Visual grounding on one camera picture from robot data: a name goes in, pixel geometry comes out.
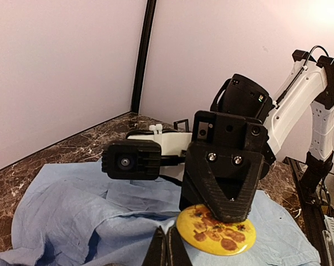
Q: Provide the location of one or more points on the light blue shirt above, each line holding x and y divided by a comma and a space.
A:
73, 214

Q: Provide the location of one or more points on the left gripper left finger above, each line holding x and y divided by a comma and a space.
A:
156, 254

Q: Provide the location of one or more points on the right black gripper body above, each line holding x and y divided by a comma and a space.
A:
228, 153

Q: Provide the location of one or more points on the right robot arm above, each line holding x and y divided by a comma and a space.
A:
308, 87

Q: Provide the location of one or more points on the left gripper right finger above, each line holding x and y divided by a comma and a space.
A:
176, 252

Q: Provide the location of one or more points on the black brooch holder stand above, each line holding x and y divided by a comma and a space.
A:
181, 125

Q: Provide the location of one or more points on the white perforated cable tray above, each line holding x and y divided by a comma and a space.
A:
328, 237

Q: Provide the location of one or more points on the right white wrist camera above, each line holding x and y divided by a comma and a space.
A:
147, 154

